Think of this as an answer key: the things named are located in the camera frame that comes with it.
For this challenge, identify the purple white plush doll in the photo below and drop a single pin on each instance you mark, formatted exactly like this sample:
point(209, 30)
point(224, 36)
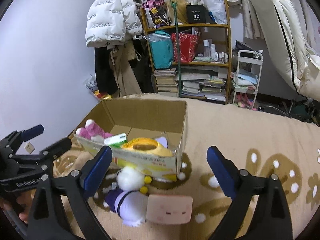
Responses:
point(130, 206)

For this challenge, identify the red gift bag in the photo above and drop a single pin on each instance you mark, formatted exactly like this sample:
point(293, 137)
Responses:
point(188, 46)

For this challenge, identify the cream folded mattress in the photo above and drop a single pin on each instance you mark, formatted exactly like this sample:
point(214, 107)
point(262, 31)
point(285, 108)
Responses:
point(289, 51)

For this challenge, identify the white puffer jacket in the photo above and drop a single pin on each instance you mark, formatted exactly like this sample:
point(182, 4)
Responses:
point(112, 23)

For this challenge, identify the white utility cart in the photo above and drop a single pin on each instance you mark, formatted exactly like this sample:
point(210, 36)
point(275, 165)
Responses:
point(246, 78)

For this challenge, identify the person left hand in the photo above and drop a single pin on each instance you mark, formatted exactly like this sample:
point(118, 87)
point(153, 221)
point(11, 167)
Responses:
point(24, 200)

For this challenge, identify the white wall socket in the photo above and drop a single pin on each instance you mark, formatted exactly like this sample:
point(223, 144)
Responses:
point(29, 148)

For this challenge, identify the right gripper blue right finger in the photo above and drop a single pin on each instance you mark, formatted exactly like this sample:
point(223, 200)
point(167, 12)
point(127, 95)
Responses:
point(271, 218)

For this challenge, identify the beige patterned fluffy rug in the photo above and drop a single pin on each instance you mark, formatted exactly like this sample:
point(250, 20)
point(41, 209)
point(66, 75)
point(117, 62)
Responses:
point(260, 142)

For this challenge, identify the yellow brown plush bear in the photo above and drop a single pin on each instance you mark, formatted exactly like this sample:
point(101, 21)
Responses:
point(147, 146)

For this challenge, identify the pink cake roll plush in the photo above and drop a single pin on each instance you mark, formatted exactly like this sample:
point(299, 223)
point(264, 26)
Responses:
point(169, 209)

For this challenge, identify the green pole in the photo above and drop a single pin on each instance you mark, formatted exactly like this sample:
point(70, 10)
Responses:
point(174, 7)

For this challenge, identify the pink plush bear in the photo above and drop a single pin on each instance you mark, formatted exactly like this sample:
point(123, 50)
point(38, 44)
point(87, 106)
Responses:
point(92, 131)

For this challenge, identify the wooden bookshelf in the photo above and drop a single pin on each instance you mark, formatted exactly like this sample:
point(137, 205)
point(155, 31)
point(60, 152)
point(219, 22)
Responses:
point(207, 77)

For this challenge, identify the green tissue pack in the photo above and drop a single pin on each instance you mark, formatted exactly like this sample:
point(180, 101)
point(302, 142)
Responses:
point(116, 141)

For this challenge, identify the white fluffy pompom plush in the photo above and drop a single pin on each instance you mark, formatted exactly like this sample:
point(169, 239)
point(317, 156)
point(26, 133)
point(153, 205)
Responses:
point(130, 179)

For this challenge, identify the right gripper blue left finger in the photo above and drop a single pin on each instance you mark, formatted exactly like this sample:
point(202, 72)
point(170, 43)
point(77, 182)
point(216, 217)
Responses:
point(47, 217)

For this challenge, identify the teal bag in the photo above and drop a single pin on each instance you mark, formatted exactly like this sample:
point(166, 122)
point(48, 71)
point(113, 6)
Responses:
point(161, 49)

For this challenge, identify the beige hanging coat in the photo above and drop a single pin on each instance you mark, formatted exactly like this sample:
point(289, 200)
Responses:
point(124, 76)

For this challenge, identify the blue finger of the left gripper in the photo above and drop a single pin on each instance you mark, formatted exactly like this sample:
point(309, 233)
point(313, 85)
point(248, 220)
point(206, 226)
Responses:
point(55, 150)
point(26, 135)

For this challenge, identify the black box with 40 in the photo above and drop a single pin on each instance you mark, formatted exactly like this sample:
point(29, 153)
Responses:
point(196, 13)

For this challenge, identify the open cardboard box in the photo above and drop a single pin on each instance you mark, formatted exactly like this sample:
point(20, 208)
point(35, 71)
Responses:
point(143, 117)

